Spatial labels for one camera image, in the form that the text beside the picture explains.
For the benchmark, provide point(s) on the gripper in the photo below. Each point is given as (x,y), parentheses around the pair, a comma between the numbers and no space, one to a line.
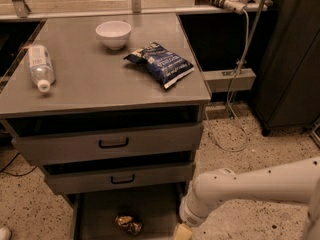
(192,215)

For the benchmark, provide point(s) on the crushed orange can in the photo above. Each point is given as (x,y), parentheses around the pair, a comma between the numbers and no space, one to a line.
(129,224)

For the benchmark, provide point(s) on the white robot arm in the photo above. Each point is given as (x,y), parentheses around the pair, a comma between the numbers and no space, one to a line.
(296,182)

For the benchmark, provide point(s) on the bottom grey drawer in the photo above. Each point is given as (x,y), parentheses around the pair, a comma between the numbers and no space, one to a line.
(156,208)

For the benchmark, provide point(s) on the grey drawer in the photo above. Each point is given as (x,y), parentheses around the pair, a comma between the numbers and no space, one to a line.
(99,145)
(120,178)
(156,208)

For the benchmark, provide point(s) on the middle grey drawer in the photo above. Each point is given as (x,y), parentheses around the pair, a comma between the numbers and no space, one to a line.
(120,178)

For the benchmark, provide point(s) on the grey drawer cabinet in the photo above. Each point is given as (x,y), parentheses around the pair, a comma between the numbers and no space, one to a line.
(96,89)

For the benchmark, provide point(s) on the top grey drawer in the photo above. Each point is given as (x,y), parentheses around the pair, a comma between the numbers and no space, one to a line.
(99,145)

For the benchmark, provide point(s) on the blue chip bag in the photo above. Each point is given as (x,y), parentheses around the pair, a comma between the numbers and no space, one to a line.
(165,66)

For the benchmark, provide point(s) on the white shoe tip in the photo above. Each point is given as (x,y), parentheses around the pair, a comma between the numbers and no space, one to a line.
(5,233)

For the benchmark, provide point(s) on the dark cabinet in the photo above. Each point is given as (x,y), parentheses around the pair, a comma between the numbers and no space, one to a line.
(287,87)

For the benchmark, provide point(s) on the white ceramic bowl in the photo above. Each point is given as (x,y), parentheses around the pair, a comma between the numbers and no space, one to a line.
(114,34)

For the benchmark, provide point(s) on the clear plastic water bottle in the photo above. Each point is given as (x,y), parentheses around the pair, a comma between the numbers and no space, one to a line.
(40,67)

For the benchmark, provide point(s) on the white plug adapter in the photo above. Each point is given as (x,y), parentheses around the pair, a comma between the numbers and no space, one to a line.
(234,6)

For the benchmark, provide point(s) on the grey metal bracket box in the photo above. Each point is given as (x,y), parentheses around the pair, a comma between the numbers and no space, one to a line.
(220,81)

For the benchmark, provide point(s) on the metal shelf rail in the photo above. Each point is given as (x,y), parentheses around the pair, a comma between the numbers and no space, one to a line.
(133,7)

